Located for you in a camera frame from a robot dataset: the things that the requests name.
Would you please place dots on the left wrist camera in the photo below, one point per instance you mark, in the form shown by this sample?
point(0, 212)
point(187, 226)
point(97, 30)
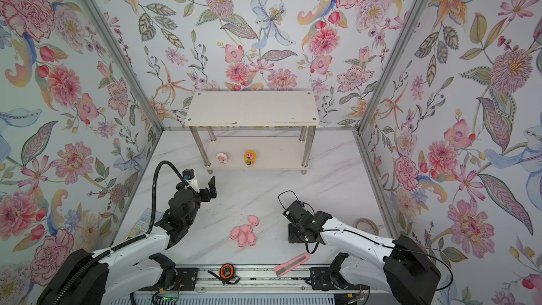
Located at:
point(189, 177)

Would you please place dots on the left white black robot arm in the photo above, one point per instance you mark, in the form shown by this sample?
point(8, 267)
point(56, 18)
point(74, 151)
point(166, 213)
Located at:
point(109, 274)

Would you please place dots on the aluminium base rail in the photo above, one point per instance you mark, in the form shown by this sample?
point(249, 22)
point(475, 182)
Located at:
point(189, 279)

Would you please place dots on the yellow-haired princess toy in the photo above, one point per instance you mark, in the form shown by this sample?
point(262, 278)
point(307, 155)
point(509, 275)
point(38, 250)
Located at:
point(250, 157)

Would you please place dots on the black orange tape measure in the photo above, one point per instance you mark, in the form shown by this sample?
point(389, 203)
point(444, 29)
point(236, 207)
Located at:
point(226, 274)

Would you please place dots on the clear tape roll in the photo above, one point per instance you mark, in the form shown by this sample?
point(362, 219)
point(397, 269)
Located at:
point(367, 225)

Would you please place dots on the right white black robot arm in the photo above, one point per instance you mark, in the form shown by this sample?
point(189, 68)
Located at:
point(397, 266)

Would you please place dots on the white two-tier shelf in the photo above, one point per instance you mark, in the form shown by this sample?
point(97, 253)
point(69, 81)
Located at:
point(280, 126)

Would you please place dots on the pink round pig toy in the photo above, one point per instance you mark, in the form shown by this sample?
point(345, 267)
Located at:
point(222, 158)

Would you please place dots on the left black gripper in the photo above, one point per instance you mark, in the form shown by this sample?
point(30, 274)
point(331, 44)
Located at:
point(207, 196)

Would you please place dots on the pink striped flat tool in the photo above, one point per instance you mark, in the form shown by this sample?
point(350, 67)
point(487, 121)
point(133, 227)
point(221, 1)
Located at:
point(285, 268)

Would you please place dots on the yellow grey calculator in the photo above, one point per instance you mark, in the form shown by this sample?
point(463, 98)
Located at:
point(143, 222)

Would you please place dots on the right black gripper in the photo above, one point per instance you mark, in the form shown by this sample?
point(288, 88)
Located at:
point(291, 236)

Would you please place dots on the pink piglet toy cluster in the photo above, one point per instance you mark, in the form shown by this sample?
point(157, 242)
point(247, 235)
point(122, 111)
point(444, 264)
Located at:
point(244, 236)

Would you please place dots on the single pink piglet toy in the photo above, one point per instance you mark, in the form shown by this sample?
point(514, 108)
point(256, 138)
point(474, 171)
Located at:
point(253, 220)

